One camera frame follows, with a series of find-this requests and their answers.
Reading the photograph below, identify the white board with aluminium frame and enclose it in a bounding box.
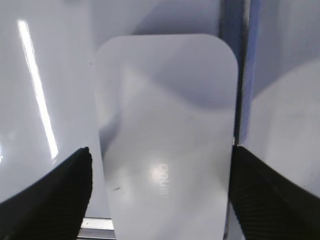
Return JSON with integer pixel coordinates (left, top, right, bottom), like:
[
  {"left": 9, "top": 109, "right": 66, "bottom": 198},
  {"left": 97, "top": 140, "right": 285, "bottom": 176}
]
[{"left": 0, "top": 0, "right": 320, "bottom": 240}]

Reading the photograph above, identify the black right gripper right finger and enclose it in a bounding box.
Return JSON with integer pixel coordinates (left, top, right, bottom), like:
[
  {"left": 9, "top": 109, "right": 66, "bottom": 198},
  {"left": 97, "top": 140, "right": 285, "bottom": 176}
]
[{"left": 228, "top": 146, "right": 320, "bottom": 240}]

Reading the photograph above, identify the white whiteboard eraser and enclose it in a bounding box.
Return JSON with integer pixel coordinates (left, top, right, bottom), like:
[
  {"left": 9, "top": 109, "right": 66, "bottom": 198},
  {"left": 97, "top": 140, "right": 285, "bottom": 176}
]
[{"left": 93, "top": 34, "right": 238, "bottom": 240}]

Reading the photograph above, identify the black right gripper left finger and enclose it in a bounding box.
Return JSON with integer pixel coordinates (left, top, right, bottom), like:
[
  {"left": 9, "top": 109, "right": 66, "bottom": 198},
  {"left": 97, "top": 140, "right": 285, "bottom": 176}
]
[{"left": 0, "top": 147, "right": 93, "bottom": 240}]

